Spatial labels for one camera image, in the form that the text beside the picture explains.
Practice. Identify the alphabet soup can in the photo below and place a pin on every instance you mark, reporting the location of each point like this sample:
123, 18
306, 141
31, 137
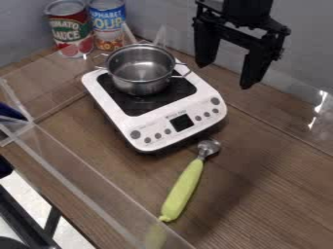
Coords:
107, 15

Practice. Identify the clear acrylic barrier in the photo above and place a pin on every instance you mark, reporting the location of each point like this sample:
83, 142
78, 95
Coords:
71, 140

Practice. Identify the tomato sauce can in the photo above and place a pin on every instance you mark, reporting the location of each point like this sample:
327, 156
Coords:
71, 27

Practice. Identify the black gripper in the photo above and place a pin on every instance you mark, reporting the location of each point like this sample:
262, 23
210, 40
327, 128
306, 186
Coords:
242, 13

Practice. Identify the silver metal pot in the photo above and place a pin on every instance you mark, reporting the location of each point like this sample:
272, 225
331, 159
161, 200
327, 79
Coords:
141, 68

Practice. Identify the green handled ice cream scoop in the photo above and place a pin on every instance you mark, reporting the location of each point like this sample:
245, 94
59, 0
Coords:
187, 182

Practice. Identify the black table frame leg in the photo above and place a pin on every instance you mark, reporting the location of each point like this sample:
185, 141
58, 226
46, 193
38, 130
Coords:
34, 237

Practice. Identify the white and black stove top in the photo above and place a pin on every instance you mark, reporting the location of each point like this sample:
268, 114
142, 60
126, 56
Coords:
158, 121

